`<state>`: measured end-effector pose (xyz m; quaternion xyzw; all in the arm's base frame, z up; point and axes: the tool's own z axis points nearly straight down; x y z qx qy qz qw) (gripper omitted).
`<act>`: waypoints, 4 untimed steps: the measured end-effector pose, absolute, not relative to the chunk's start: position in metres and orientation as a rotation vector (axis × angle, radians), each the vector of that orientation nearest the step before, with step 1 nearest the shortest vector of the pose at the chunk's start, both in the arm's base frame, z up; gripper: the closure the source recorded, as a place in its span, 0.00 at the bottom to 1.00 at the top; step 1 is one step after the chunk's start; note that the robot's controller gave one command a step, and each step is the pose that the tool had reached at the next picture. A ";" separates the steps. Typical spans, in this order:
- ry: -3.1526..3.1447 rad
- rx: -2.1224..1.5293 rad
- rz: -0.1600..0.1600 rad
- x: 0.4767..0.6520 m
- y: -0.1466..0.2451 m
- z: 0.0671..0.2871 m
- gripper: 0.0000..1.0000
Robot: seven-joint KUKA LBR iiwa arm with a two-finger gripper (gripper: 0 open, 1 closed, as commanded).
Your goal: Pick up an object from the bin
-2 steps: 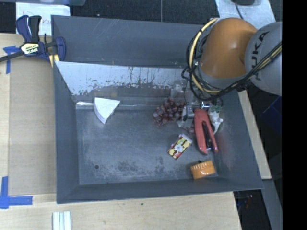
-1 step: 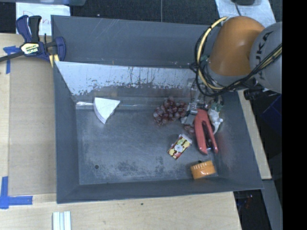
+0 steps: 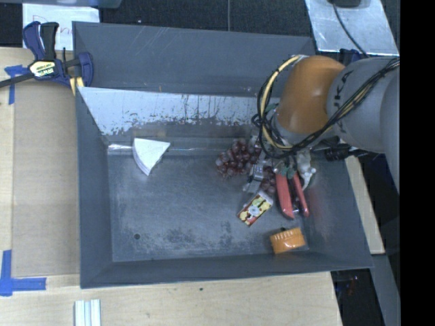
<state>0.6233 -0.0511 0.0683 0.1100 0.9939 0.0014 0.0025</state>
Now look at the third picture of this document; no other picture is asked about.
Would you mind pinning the red grapes bunch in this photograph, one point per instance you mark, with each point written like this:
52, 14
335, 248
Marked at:
234, 158

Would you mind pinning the grey metal bin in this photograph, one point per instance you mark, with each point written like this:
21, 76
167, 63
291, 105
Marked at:
176, 209

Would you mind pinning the white wedge block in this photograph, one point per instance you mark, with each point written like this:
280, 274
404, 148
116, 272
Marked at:
147, 153

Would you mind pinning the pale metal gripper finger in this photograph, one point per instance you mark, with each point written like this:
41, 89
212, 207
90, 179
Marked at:
249, 185
260, 187

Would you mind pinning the red and yellow small box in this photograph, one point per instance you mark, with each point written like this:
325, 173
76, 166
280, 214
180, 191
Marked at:
254, 210

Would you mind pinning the black cylinder on white bracket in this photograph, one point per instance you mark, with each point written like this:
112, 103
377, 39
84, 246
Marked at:
305, 168

